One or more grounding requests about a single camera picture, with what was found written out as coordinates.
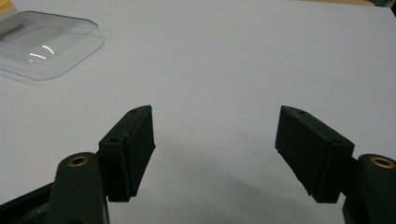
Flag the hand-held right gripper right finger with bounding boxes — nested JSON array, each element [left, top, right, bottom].
[[275, 105, 356, 204]]

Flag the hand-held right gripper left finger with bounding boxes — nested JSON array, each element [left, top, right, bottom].
[[98, 105, 157, 203]]

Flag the clear plastic lid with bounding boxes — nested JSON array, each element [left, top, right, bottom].
[[0, 10, 106, 82]]

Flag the white and yellow box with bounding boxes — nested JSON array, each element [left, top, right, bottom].
[[0, 0, 23, 36]]

